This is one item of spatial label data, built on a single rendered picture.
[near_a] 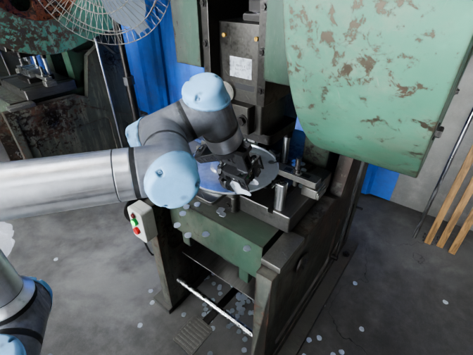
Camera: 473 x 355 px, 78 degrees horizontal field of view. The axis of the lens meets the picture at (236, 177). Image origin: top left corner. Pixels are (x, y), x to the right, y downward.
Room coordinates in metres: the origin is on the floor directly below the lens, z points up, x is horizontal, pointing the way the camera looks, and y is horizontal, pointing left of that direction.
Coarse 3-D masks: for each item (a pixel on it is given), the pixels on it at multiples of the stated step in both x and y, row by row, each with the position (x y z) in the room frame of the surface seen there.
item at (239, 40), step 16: (256, 16) 0.82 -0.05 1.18; (224, 32) 0.82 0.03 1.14; (240, 32) 0.80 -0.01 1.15; (256, 32) 0.77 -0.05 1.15; (224, 48) 0.83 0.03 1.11; (240, 48) 0.80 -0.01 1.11; (256, 48) 0.77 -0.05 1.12; (224, 64) 0.83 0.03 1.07; (240, 64) 0.80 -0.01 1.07; (256, 64) 0.77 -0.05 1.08; (224, 80) 0.83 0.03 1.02; (240, 80) 0.80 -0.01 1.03; (256, 80) 0.77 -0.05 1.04; (240, 96) 0.80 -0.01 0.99; (240, 112) 0.76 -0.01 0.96; (256, 112) 0.76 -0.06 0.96; (272, 112) 0.79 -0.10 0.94; (240, 128) 0.76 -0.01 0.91; (256, 128) 0.76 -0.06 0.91
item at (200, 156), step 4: (204, 144) 0.64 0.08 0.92; (200, 148) 0.63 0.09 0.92; (204, 148) 0.62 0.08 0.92; (196, 152) 0.63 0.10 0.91; (200, 152) 0.61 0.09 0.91; (204, 152) 0.60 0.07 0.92; (208, 152) 0.58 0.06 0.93; (196, 156) 0.61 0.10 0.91; (200, 156) 0.60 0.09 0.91; (204, 156) 0.58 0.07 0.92; (208, 156) 0.57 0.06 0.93; (212, 156) 0.56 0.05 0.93; (196, 160) 0.62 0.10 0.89; (200, 160) 0.61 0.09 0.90; (204, 160) 0.59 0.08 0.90; (208, 160) 0.58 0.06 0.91; (212, 160) 0.57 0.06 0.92; (216, 160) 0.56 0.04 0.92; (220, 160) 0.55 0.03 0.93
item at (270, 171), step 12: (252, 144) 0.89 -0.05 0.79; (264, 156) 0.82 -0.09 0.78; (204, 168) 0.75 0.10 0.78; (216, 168) 0.74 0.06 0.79; (264, 168) 0.75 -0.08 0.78; (276, 168) 0.75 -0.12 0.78; (204, 180) 0.68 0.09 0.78; (216, 180) 0.68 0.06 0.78; (264, 180) 0.68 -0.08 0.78; (216, 192) 0.62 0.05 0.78; (228, 192) 0.62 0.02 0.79
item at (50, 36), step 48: (0, 0) 1.61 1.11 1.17; (96, 0) 1.90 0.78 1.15; (0, 48) 1.90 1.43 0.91; (48, 48) 1.65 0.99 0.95; (96, 48) 2.04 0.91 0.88; (0, 96) 1.79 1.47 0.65; (48, 96) 1.83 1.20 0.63; (96, 96) 1.99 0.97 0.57; (48, 144) 1.70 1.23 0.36; (96, 144) 1.93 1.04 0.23
